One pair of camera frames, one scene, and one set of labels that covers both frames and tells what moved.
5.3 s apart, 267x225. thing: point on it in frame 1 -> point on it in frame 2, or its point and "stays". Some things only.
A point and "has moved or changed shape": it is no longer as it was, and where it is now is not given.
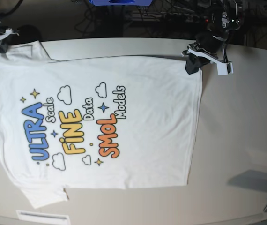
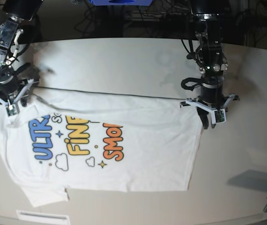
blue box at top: (122, 3) stays
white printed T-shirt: (93, 123) has moved or changed shape
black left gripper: (208, 42) -> (211, 88)
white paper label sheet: (43, 218) stays
